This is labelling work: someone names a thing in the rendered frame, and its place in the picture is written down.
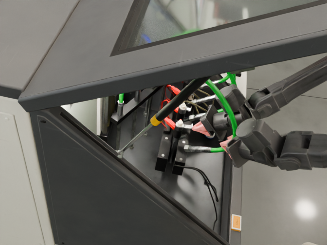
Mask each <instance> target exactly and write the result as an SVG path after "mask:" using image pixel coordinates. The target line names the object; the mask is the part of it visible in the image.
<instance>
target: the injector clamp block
mask: <svg viewBox="0 0 327 245"><path fill-rule="evenodd" d="M194 106H195V105H190V106H187V107H188V108H191V107H192V109H191V111H186V114H185V117H189V116H190V115H193V112H194ZM176 116H177V113H176V112H175V111H174V113H173V118H172V121H173V122H174V123H175V121H176ZM183 124H186V125H192V121H186V122H184V123H183ZM163 131H164V129H163ZM190 131H191V129H188V128H183V131H182V134H187V138H184V139H182V140H179V142H178V144H177V148H176V152H175V155H174V162H173V168H172V174H175V175H182V173H183V170H184V168H182V167H177V166H174V165H180V166H185V163H186V157H187V152H185V150H184V146H185V145H188V144H189V138H190ZM173 132H174V130H173V129H172V128H170V132H169V134H166V133H163V134H162V138H161V143H160V147H159V151H158V156H157V161H156V166H155V170H157V171H161V172H165V169H166V165H167V161H168V158H169V155H170V150H171V143H172V139H173Z"/></svg>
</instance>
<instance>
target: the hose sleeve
mask: <svg viewBox="0 0 327 245"><path fill-rule="evenodd" d="M211 148H212V147H207V146H189V148H188V150H189V151H190V152H202V153H212V152H211Z"/></svg>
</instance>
